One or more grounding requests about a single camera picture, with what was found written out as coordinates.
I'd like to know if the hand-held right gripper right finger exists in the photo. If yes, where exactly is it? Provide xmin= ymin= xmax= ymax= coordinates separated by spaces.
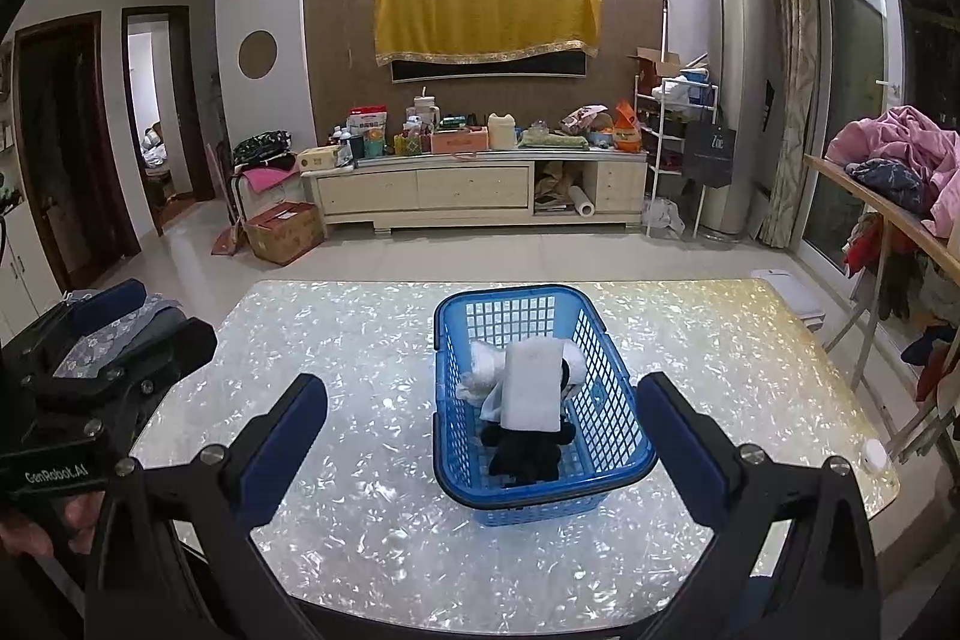
xmin=636 ymin=373 xmax=884 ymax=640

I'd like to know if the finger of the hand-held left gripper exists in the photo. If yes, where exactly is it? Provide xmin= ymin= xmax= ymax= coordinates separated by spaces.
xmin=0 ymin=278 xmax=149 ymax=387
xmin=28 ymin=317 xmax=218 ymax=455

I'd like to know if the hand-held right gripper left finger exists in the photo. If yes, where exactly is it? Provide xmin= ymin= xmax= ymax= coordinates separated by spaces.
xmin=82 ymin=374 xmax=329 ymax=640

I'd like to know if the blue plastic basket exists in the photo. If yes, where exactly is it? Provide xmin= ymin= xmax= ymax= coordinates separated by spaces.
xmin=431 ymin=284 xmax=661 ymax=530

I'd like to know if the white textured towel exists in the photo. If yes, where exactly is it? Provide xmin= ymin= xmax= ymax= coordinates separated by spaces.
xmin=501 ymin=342 xmax=567 ymax=435

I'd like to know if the person's left hand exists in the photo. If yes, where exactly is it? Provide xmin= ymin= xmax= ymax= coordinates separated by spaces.
xmin=0 ymin=490 xmax=110 ymax=562

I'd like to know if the chair with grey cover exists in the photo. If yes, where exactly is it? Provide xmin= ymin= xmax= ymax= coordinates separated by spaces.
xmin=52 ymin=287 xmax=188 ymax=386

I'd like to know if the pink broom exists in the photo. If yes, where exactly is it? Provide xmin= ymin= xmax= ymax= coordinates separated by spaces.
xmin=206 ymin=141 xmax=248 ymax=257

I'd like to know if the white suitcase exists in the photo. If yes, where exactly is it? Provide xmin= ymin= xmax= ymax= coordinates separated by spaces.
xmin=229 ymin=160 xmax=301 ymax=229

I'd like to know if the dark wooden door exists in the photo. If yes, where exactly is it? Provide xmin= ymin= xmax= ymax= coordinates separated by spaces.
xmin=13 ymin=11 xmax=143 ymax=292

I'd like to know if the open doorway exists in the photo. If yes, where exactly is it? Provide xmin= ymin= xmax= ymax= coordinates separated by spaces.
xmin=121 ymin=5 xmax=215 ymax=236

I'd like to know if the pink cloth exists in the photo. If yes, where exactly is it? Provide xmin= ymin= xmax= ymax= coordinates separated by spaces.
xmin=240 ymin=164 xmax=299 ymax=195

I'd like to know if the white flat floor device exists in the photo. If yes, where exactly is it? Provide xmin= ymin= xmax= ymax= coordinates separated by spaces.
xmin=750 ymin=269 xmax=827 ymax=330

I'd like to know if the dark floral bag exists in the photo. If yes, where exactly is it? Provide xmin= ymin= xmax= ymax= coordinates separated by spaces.
xmin=232 ymin=130 xmax=293 ymax=169

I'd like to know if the long beige box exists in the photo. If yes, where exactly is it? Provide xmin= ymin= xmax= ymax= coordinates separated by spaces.
xmin=296 ymin=145 xmax=342 ymax=172

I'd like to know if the white plastic bag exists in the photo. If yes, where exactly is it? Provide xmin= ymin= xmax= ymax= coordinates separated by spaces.
xmin=643 ymin=196 xmax=687 ymax=238

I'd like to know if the red and white bag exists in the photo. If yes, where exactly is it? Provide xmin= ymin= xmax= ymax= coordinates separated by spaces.
xmin=346 ymin=106 xmax=389 ymax=157

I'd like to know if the white shelf rack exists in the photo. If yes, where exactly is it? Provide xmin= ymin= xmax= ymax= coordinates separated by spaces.
xmin=634 ymin=70 xmax=721 ymax=240

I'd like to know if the black paper bag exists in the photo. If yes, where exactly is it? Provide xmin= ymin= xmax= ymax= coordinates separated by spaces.
xmin=681 ymin=119 xmax=736 ymax=190

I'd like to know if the wooden folding table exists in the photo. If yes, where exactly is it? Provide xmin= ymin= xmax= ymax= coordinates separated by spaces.
xmin=802 ymin=152 xmax=960 ymax=461

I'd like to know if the beige TV cabinet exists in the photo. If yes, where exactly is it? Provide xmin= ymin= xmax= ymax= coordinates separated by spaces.
xmin=300 ymin=149 xmax=650 ymax=232

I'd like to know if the orange bag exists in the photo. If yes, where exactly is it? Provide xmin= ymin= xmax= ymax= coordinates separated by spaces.
xmin=611 ymin=100 xmax=646 ymax=154

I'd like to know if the green cloth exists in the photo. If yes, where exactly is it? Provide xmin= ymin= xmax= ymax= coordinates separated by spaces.
xmin=519 ymin=128 xmax=590 ymax=150

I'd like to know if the pink box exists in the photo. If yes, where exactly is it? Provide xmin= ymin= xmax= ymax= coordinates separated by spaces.
xmin=430 ymin=126 xmax=490 ymax=155

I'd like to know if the standing air conditioner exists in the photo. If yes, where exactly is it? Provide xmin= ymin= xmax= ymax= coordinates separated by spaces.
xmin=694 ymin=0 xmax=785 ymax=244

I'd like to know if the pink clothes pile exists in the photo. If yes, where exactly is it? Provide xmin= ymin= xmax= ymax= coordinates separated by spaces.
xmin=825 ymin=106 xmax=960 ymax=236

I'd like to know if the open cardboard box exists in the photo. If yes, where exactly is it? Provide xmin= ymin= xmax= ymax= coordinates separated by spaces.
xmin=626 ymin=46 xmax=683 ymax=82

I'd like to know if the glass sliding door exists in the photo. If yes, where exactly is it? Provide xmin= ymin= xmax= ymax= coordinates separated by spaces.
xmin=802 ymin=0 xmax=912 ymax=281

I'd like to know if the patterned curtain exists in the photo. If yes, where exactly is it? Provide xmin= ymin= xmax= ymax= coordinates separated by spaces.
xmin=742 ymin=0 xmax=826 ymax=251

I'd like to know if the yellow cloth cover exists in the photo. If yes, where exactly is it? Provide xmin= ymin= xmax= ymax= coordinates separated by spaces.
xmin=373 ymin=0 xmax=605 ymax=65

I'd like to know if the plain round wall plate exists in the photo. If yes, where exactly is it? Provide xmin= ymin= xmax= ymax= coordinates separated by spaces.
xmin=238 ymin=29 xmax=278 ymax=80

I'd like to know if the wall television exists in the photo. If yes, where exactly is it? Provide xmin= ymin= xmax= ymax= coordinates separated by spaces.
xmin=388 ymin=47 xmax=590 ymax=84

